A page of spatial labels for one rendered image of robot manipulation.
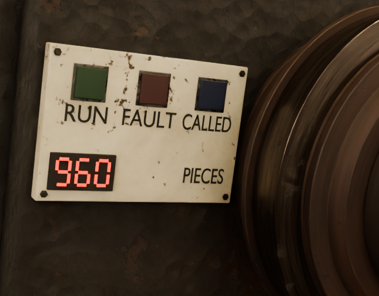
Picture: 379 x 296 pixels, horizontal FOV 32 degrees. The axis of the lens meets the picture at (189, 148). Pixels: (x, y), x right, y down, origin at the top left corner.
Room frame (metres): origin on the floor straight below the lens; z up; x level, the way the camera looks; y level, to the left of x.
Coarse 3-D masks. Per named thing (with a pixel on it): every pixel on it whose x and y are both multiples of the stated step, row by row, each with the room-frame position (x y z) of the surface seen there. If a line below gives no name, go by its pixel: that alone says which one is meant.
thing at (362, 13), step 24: (336, 24) 0.83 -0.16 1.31; (312, 48) 0.82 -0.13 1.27; (288, 72) 0.80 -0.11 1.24; (264, 96) 0.87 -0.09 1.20; (264, 120) 0.79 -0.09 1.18; (240, 144) 0.87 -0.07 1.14; (240, 168) 0.86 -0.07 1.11; (240, 192) 0.86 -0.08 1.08; (240, 216) 0.88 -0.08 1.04; (264, 288) 0.82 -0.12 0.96
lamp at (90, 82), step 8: (80, 72) 0.75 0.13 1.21; (88, 72) 0.75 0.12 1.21; (96, 72) 0.76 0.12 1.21; (104, 72) 0.76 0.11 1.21; (80, 80) 0.75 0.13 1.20; (88, 80) 0.75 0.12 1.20; (96, 80) 0.76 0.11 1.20; (104, 80) 0.76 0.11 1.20; (80, 88) 0.75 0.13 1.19; (88, 88) 0.75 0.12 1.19; (96, 88) 0.76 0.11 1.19; (104, 88) 0.76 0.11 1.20; (80, 96) 0.75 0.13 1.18; (88, 96) 0.75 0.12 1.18; (96, 96) 0.76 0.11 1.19; (104, 96) 0.76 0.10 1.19
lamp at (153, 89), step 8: (144, 80) 0.79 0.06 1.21; (152, 80) 0.79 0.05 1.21; (160, 80) 0.80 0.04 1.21; (168, 80) 0.80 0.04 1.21; (144, 88) 0.79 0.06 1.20; (152, 88) 0.79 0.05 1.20; (160, 88) 0.80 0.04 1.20; (144, 96) 0.79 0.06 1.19; (152, 96) 0.79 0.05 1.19; (160, 96) 0.80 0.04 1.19; (152, 104) 0.79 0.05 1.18; (160, 104) 0.80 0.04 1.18
